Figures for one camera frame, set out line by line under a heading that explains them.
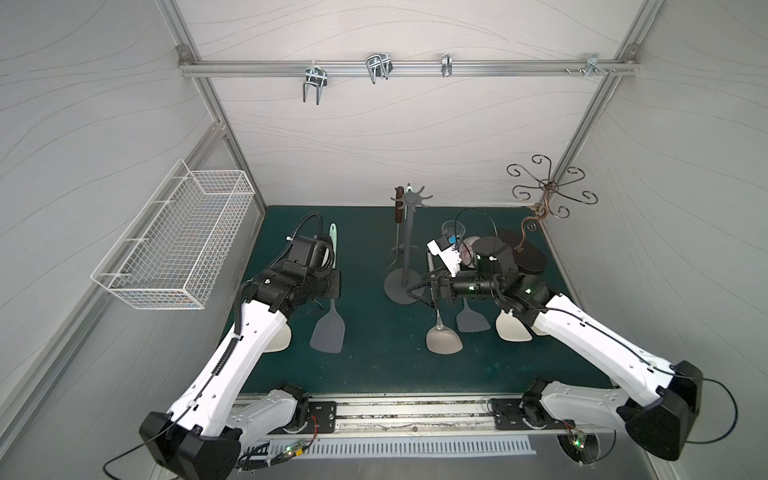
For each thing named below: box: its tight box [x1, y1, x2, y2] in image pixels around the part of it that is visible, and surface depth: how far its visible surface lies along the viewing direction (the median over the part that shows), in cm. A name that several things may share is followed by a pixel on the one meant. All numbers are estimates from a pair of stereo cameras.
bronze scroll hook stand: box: [506, 154, 598, 251], surface depth 86 cm
